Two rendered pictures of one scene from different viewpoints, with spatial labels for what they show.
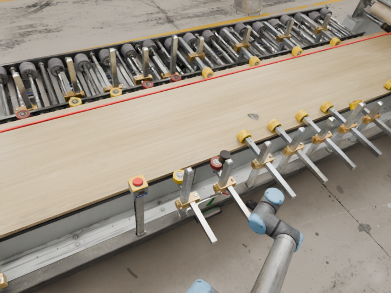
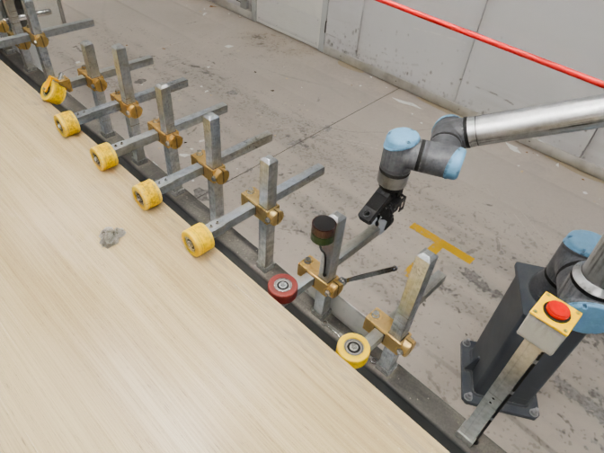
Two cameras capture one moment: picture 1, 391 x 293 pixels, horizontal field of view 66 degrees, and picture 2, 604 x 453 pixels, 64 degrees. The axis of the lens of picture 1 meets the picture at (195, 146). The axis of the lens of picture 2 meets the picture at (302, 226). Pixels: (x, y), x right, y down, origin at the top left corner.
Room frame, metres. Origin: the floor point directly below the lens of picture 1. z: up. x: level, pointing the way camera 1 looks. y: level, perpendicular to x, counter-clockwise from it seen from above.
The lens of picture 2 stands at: (1.27, 0.65, 1.89)
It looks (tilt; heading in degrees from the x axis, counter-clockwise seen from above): 43 degrees down; 257
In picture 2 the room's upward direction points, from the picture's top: 6 degrees clockwise
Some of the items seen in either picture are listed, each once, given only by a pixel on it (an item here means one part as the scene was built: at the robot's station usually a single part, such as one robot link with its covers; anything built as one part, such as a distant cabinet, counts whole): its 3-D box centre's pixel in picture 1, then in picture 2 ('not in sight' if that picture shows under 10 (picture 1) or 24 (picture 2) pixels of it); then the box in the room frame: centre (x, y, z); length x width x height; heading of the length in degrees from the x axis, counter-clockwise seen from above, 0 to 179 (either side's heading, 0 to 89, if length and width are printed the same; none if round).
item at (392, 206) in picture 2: not in sight; (389, 196); (0.76, -0.41, 0.97); 0.09 x 0.08 x 0.12; 36
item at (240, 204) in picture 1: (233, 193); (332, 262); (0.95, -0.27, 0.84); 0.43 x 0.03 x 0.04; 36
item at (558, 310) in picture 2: (137, 182); (557, 311); (0.69, 0.22, 1.22); 0.04 x 0.04 x 0.02
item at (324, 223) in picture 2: (221, 165); (320, 253); (1.03, -0.17, 1.00); 0.06 x 0.06 x 0.22; 36
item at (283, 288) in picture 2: (215, 166); (281, 297); (1.12, -0.15, 0.85); 0.08 x 0.08 x 0.11
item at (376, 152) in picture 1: (351, 129); (129, 100); (1.58, -1.05, 0.95); 0.50 x 0.04 x 0.04; 36
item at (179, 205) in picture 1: (187, 200); (389, 333); (0.85, -0.01, 0.84); 0.13 x 0.06 x 0.05; 126
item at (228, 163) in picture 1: (221, 185); (326, 277); (0.99, -0.19, 0.87); 0.03 x 0.03 x 0.48; 36
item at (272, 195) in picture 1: (271, 201); (400, 152); (0.77, -0.40, 1.14); 0.10 x 0.09 x 0.12; 153
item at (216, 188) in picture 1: (224, 185); (319, 278); (1.01, -0.21, 0.85); 0.13 x 0.06 x 0.05; 126
